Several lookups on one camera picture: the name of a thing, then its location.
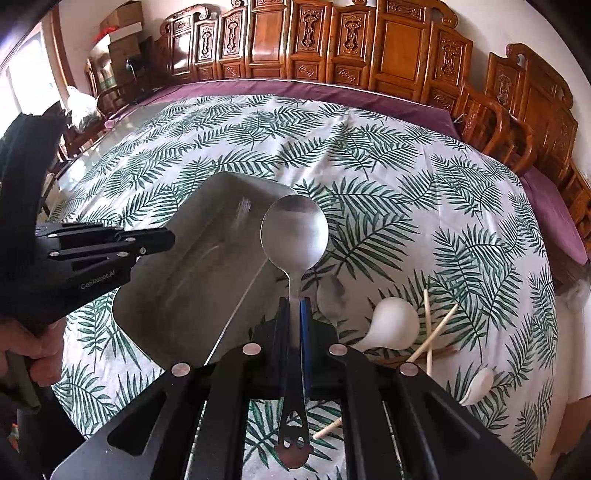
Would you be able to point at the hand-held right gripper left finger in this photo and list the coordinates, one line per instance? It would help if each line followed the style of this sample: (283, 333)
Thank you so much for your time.
(217, 415)

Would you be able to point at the long purple seat cushion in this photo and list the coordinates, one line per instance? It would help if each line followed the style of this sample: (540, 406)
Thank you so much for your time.
(323, 90)

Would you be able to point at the clear plastic bag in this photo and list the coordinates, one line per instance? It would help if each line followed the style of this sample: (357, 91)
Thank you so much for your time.
(83, 108)

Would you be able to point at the leaf print tablecloth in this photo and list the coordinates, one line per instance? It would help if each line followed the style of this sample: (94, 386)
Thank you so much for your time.
(392, 207)

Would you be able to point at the glass top table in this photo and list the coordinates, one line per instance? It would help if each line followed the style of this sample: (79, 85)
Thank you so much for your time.
(106, 152)

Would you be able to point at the person's left hand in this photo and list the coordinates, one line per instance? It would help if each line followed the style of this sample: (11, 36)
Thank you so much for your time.
(32, 346)

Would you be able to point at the cardboard box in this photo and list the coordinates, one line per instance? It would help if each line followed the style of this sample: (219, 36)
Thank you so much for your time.
(121, 16)
(122, 57)

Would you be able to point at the carved wooden armchair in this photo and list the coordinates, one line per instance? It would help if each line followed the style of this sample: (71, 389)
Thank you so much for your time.
(521, 106)

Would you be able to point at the large cream plastic spoon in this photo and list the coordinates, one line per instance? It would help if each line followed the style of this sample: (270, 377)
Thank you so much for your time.
(395, 323)

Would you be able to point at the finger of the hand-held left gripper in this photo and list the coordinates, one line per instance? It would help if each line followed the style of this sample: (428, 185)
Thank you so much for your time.
(92, 240)

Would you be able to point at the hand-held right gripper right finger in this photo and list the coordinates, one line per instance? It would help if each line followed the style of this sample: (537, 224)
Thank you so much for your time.
(305, 332)

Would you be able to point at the metal tray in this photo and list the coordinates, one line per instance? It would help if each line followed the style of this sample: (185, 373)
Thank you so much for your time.
(194, 286)

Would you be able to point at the long carved wooden bench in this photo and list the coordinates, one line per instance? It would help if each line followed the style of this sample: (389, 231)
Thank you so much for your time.
(351, 46)

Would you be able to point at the metal spoon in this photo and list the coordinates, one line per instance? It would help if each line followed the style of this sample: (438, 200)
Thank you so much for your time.
(295, 235)

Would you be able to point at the small purple seat cushion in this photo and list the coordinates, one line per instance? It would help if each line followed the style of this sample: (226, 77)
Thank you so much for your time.
(556, 217)

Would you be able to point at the wooden chopstick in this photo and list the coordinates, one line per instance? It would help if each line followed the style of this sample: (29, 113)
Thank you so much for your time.
(428, 323)
(328, 427)
(438, 325)

